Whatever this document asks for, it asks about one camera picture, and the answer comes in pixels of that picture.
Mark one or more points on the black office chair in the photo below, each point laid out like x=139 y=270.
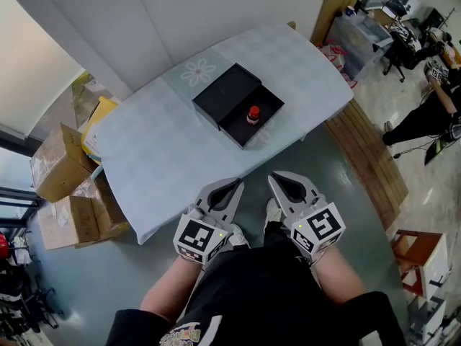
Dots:
x=403 y=49

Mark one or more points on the black bicycle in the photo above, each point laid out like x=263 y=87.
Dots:
x=25 y=301

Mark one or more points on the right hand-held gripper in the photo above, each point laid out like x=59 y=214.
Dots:
x=318 y=229

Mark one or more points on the black box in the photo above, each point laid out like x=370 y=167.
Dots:
x=268 y=101

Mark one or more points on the small red-capped bottle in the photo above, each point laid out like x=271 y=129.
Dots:
x=253 y=116

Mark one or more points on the person's white shoe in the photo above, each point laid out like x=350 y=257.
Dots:
x=238 y=236
x=272 y=211

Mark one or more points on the large brown cardboard box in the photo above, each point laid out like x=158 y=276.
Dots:
x=61 y=164

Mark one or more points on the clear plastic storage bin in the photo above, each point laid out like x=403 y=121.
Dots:
x=360 y=45

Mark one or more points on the red and white plastic bag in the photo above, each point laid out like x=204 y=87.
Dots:
x=336 y=58

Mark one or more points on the brown and white stool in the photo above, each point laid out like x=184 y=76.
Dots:
x=421 y=261

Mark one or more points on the black box lid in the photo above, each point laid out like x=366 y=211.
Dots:
x=223 y=92

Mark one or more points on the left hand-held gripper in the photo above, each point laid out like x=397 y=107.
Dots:
x=196 y=238

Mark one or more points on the person's left white shoe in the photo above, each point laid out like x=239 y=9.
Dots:
x=238 y=236

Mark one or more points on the person's right forearm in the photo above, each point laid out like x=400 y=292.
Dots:
x=336 y=276

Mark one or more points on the person's right white shoe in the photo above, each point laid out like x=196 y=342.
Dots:
x=272 y=211

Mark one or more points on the yellow padded envelope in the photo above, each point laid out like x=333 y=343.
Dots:
x=101 y=115

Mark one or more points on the light blue flower tablecloth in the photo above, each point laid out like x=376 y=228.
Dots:
x=162 y=153

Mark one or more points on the person's black clothing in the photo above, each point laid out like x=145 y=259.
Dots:
x=259 y=294

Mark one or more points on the brown cardboard sheet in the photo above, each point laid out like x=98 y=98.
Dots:
x=329 y=13

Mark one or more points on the taped brown cardboard box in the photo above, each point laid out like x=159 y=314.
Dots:
x=77 y=222

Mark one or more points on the person's left forearm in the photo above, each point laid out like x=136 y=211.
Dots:
x=169 y=288

